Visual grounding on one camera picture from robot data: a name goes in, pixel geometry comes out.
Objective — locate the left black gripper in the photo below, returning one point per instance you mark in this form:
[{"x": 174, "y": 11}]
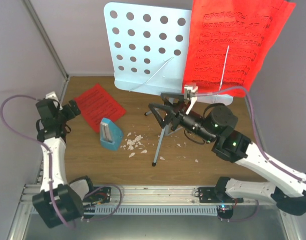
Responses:
[{"x": 71, "y": 114}]

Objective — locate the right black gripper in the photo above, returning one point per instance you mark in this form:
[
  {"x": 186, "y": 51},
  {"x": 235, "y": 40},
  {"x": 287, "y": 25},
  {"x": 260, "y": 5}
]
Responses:
[{"x": 176, "y": 117}]

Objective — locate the red sheet music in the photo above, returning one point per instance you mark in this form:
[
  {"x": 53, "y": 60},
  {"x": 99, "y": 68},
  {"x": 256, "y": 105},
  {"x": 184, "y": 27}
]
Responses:
[
  {"x": 229, "y": 40},
  {"x": 96, "y": 104}
]

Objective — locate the blue metronome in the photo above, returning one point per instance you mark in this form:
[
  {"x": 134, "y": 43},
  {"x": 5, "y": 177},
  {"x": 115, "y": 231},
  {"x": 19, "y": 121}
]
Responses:
[{"x": 110, "y": 135}]

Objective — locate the light blue music stand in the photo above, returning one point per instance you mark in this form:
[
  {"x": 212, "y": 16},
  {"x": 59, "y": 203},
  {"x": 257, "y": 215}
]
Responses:
[{"x": 148, "y": 46}]

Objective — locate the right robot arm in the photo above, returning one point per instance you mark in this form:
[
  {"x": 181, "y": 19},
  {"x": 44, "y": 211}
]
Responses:
[{"x": 284, "y": 187}]

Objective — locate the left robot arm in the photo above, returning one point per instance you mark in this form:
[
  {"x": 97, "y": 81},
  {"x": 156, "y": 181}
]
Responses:
[{"x": 59, "y": 201}]

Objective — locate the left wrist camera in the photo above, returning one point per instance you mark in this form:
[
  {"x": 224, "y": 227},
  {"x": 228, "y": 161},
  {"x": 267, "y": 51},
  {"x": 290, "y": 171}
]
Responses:
[{"x": 52, "y": 95}]

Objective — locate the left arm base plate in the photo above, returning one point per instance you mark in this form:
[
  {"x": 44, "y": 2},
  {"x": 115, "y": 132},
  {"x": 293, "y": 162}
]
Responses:
[{"x": 101, "y": 196}]

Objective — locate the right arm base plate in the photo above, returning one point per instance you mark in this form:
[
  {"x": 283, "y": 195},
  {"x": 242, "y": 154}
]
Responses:
[{"x": 210, "y": 195}]

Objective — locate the aluminium front rail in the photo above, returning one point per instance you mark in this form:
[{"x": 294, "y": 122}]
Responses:
[{"x": 144, "y": 195}]

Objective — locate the grey slotted cable duct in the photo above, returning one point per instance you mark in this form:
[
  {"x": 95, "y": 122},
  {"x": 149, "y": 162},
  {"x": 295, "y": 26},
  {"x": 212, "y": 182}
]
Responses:
[{"x": 155, "y": 210}]

